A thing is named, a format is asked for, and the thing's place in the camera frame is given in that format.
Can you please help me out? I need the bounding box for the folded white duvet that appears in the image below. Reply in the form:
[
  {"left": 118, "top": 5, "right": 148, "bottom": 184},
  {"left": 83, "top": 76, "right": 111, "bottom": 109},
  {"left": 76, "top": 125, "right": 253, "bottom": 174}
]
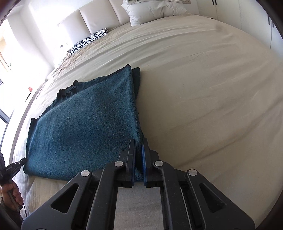
[{"left": 121, "top": 0, "right": 188, "bottom": 27}]

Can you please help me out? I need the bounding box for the black framed window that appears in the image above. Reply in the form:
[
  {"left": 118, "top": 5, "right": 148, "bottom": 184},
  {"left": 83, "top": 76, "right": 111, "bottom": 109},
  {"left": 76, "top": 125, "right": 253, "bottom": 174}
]
[{"left": 0, "top": 108, "right": 11, "bottom": 125}]

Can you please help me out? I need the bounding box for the person's left hand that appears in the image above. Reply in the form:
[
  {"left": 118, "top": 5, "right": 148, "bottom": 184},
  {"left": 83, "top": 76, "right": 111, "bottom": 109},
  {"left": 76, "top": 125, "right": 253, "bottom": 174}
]
[{"left": 0, "top": 181, "right": 24, "bottom": 206}]

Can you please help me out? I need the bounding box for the zebra print pillow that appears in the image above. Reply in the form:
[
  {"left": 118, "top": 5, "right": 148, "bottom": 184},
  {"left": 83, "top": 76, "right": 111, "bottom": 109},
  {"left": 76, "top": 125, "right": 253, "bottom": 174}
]
[{"left": 68, "top": 28, "right": 109, "bottom": 55}]

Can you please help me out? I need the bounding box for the dark green knit sweater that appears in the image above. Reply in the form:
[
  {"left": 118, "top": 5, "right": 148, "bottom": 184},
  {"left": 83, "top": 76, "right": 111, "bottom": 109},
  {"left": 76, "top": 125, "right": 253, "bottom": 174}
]
[{"left": 23, "top": 64, "right": 151, "bottom": 183}]

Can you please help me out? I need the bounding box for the white wardrobe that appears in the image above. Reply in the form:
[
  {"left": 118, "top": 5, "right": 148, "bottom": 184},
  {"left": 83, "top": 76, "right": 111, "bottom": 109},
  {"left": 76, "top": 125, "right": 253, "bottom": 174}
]
[{"left": 195, "top": 0, "right": 279, "bottom": 51}]

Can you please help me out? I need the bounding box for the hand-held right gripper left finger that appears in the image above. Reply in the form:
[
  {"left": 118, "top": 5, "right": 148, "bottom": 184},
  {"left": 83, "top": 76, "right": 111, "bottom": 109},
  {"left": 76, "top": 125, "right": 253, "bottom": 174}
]
[{"left": 21, "top": 139, "right": 136, "bottom": 230}]

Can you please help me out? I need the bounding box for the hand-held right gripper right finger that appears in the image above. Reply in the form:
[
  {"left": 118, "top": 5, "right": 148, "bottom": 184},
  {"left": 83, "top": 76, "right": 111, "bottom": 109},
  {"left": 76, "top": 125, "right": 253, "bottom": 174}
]
[{"left": 143, "top": 138, "right": 257, "bottom": 230}]

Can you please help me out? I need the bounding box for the bed with beige sheet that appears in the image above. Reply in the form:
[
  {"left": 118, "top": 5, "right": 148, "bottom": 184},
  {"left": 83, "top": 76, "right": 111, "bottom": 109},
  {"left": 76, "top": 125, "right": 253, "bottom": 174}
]
[{"left": 9, "top": 14, "right": 283, "bottom": 230}]

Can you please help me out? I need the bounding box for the beige padded headboard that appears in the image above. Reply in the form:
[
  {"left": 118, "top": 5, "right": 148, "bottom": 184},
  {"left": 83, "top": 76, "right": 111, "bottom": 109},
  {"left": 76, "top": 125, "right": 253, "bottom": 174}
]
[{"left": 57, "top": 0, "right": 133, "bottom": 36}]

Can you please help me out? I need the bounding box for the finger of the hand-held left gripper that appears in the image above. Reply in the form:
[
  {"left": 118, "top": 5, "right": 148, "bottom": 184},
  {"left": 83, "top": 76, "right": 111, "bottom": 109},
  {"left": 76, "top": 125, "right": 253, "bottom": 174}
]
[{"left": 13, "top": 157, "right": 28, "bottom": 174}]

